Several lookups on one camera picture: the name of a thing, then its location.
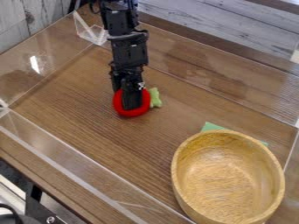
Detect green cloth piece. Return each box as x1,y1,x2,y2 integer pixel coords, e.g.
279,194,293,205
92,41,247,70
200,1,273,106
200,121,269,147

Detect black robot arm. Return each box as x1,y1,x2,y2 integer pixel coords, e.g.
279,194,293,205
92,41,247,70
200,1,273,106
98,0,148,110

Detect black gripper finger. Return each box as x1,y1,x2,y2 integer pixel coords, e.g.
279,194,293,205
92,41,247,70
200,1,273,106
109,67,121,92
120,72,145,110

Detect wooden oval bowl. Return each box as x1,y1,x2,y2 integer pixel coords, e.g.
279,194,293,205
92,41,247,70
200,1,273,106
171,129,285,224

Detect clear acrylic corner bracket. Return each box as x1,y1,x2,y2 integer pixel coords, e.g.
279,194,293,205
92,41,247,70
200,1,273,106
72,11,108,46

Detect black metal table mount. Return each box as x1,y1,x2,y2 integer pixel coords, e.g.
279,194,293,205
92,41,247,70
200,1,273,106
24,185,68,224

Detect black cable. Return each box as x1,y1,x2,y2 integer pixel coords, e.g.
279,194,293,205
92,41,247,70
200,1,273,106
0,203,21,224

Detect clear acrylic tray wall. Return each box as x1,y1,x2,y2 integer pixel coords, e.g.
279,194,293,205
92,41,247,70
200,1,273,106
0,14,299,224

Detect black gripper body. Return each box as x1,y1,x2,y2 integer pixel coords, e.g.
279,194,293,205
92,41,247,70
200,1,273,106
106,30,148,73

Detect red plush tomato toy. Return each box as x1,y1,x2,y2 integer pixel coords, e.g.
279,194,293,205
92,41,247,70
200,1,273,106
112,87,163,117

